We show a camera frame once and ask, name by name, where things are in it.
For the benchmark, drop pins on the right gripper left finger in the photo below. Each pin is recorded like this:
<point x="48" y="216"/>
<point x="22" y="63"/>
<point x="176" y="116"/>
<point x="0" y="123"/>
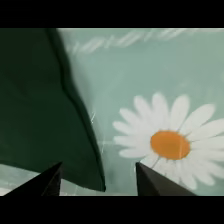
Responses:
<point x="43" y="185"/>

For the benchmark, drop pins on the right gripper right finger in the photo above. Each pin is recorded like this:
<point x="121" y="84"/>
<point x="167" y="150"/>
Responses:
<point x="156" y="185"/>

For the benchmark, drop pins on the dark green T-shirt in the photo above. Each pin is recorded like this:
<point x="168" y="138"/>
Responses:
<point x="36" y="110"/>

